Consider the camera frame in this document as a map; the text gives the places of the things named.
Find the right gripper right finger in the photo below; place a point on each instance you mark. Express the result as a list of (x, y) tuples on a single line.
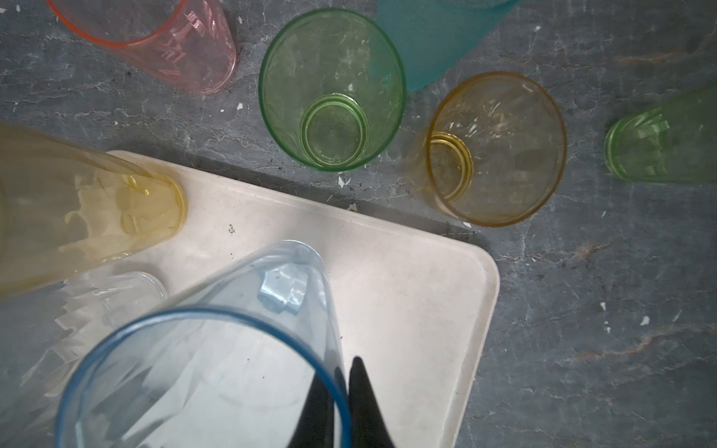
[(368, 429)]

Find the beige plastic tray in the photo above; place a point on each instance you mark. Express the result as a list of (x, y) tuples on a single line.
[(416, 307)]

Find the blue glass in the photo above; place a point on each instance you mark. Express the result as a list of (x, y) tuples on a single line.
[(226, 363)]

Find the tall light green glass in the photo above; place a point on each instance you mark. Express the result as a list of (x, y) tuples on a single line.
[(672, 142)]

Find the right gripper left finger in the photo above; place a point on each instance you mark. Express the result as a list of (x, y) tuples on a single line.
[(315, 427)]

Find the teal glass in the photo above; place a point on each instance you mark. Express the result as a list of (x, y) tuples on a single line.
[(433, 35)]

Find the short amber glass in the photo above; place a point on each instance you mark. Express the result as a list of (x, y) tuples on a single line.
[(493, 153)]

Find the short green glass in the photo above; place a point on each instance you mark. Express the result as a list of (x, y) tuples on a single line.
[(332, 89)]

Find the tall yellow glass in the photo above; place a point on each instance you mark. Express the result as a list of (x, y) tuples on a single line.
[(66, 210)]

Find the clear glass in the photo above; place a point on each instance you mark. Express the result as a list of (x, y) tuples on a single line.
[(46, 333)]

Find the pink glass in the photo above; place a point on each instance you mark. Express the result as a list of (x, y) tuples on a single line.
[(186, 43)]

